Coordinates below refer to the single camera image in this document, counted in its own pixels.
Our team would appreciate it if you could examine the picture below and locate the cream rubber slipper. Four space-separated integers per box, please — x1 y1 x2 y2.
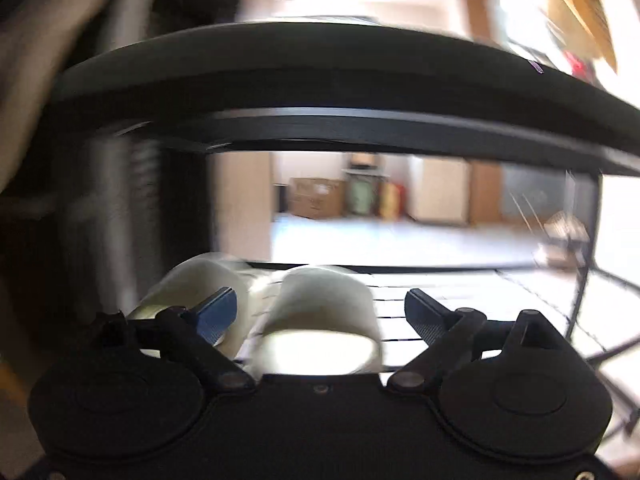
126 251 260 359
250 266 384 377

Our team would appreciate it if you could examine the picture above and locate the brown cardboard box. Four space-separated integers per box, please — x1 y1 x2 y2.
288 178 345 220

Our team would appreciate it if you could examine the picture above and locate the black metal shoe rack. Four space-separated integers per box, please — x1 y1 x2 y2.
49 20 640 436

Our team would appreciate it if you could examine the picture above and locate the yellow cartoon tote bag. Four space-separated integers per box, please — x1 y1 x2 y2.
547 0 617 73

